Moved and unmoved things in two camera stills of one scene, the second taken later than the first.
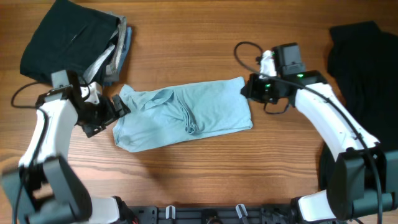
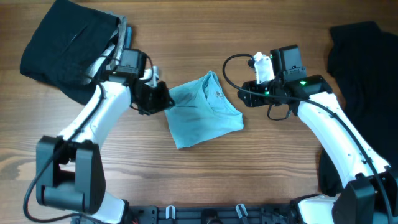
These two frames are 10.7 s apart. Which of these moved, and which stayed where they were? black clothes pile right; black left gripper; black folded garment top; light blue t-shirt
Moved: light blue t-shirt; black left gripper
Stayed: black clothes pile right; black folded garment top
